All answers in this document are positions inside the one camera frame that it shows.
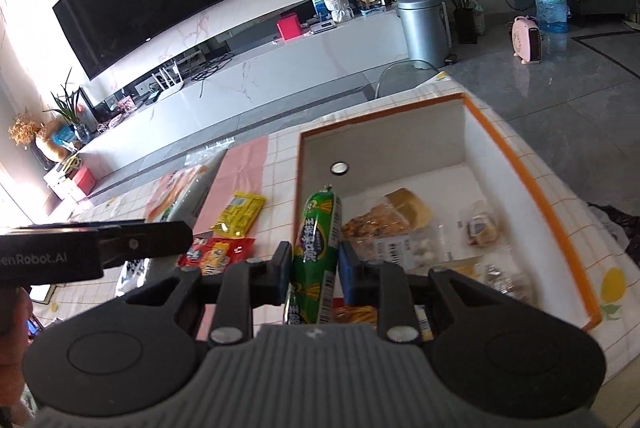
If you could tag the small silver box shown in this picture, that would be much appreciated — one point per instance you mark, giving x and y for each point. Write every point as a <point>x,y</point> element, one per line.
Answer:
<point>322,26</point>

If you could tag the yellow snack packet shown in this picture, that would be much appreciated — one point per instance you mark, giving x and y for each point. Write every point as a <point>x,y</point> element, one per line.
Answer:
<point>240,213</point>

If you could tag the brown pastry snack packet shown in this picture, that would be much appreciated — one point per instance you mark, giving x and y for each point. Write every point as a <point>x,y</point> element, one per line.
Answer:
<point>390,213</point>

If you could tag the red box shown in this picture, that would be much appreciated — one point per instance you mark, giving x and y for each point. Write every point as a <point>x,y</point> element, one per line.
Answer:
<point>290,27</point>
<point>84,182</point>

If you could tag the black plastic bag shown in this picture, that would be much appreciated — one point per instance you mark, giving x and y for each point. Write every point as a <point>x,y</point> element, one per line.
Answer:
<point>612,220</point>

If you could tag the clear packet of white balls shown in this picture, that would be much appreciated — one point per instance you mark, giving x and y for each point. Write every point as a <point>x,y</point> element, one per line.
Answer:
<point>420,250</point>

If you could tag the dried orange flowers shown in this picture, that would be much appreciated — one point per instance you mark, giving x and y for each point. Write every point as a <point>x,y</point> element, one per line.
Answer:
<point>22,130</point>

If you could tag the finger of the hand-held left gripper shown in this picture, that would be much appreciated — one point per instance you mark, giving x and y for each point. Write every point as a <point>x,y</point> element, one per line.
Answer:
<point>150,240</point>

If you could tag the small potted plant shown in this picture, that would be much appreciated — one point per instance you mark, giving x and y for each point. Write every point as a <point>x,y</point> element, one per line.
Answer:
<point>80,130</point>

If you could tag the pink heater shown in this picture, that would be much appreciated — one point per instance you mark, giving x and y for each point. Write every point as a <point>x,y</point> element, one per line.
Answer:
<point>527,40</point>

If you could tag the large orange white snack bag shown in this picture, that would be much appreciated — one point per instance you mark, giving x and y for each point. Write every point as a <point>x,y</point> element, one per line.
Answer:
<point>185,188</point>

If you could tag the orange plush toy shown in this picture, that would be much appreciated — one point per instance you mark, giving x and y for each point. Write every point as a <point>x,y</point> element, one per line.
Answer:
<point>52,147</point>

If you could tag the white router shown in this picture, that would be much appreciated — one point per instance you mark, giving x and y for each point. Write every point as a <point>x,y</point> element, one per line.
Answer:
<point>167,85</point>

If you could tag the chocolate snack clear packet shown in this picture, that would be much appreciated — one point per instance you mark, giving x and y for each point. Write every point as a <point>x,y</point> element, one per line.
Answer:
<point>482,228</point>

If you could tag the blue water jug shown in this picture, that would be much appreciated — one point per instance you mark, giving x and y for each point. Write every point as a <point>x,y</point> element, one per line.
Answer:
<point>550,7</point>

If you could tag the pink printed cloth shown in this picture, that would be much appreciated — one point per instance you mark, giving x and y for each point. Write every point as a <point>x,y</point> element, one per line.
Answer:
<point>240,162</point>

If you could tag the small clear snack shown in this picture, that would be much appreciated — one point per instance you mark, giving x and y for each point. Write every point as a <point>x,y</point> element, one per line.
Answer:
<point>510,283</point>

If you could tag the white checked tablecloth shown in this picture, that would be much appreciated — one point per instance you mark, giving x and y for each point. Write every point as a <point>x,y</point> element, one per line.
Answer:
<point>545,188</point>

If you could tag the white television console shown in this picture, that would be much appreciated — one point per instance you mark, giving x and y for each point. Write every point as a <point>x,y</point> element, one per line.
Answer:
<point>280,67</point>

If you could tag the orange sticks snack packet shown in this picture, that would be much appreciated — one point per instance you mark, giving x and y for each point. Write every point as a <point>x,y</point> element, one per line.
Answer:
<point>357,314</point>

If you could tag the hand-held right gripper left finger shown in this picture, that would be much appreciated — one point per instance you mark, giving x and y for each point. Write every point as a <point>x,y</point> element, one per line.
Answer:
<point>285,273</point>

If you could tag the white stick snack packet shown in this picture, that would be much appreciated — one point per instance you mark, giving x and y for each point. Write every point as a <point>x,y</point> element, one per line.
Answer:
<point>132,275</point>

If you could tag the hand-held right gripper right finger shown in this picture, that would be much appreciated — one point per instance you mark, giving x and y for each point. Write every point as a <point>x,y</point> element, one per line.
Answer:
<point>347,273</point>

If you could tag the orange cardboard box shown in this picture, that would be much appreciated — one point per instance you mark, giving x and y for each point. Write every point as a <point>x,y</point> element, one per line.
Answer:
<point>400,142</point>

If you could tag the person's left hand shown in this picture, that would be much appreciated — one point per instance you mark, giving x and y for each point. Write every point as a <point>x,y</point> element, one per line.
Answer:
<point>15,313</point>

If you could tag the silver trash can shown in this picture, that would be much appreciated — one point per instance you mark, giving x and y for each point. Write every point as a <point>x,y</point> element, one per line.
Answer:
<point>422,32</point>

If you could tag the red snack packet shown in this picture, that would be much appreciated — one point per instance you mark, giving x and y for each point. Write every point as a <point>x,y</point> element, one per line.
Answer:
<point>220,253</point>

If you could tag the green sausage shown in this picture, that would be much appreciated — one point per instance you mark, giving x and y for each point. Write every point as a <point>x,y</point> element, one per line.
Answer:
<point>315,248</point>

